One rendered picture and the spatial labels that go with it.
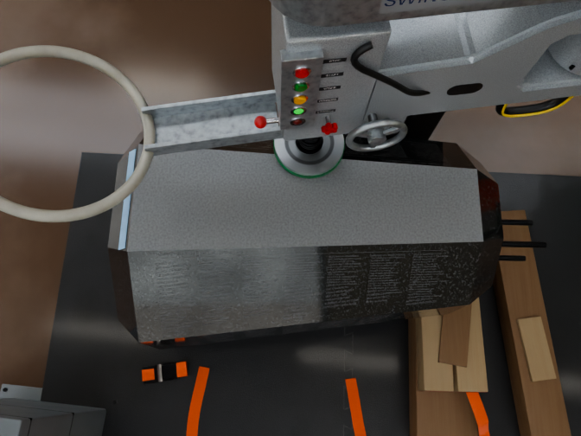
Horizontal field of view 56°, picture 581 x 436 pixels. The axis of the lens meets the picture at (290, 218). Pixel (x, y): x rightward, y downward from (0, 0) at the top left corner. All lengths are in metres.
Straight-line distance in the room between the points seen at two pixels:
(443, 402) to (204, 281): 1.13
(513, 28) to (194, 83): 1.88
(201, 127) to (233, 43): 1.46
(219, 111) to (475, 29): 0.68
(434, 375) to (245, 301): 0.86
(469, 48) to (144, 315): 1.20
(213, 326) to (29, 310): 1.09
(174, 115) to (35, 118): 1.48
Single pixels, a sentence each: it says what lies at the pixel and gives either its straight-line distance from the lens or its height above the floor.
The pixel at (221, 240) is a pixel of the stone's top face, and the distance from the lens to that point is 1.63.
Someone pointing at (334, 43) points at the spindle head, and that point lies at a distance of 1.06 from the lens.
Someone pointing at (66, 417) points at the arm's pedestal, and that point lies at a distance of 2.07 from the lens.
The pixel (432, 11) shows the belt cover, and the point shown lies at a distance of 1.05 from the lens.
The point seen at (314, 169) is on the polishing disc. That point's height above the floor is 0.89.
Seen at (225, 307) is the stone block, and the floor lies 0.69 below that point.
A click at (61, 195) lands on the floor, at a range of 2.74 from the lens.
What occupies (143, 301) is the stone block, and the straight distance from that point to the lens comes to 1.76.
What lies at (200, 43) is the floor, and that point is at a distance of 2.96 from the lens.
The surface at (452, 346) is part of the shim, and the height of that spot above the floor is 0.26.
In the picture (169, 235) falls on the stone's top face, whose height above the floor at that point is 0.84.
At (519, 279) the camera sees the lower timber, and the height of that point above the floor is 0.13.
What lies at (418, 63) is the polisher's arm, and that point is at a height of 1.41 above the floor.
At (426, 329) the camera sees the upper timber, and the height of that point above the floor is 0.24.
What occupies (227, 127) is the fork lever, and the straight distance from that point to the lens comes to 1.51.
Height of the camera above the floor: 2.41
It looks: 73 degrees down
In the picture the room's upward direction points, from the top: 5 degrees clockwise
